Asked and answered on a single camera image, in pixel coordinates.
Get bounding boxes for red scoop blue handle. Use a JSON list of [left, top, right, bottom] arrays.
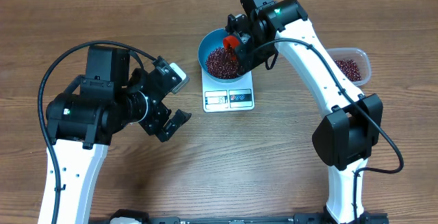
[[222, 36, 240, 61]]

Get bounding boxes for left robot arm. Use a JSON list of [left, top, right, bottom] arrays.
[[38, 63, 191, 223]]

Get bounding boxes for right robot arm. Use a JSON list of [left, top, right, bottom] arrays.
[[224, 0, 383, 223]]

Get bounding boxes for blue metal bowl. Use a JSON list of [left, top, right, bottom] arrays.
[[198, 29, 244, 83]]

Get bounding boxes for red beans in bowl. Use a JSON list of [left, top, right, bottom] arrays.
[[205, 47, 240, 79]]

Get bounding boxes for white digital kitchen scale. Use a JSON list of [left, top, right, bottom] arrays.
[[202, 71, 255, 113]]

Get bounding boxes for red beans pile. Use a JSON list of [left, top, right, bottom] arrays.
[[335, 59, 362, 82]]

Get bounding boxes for clear plastic container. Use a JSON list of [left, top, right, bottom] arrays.
[[327, 48, 372, 86]]

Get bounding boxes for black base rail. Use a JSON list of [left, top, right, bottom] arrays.
[[88, 208, 389, 224]]

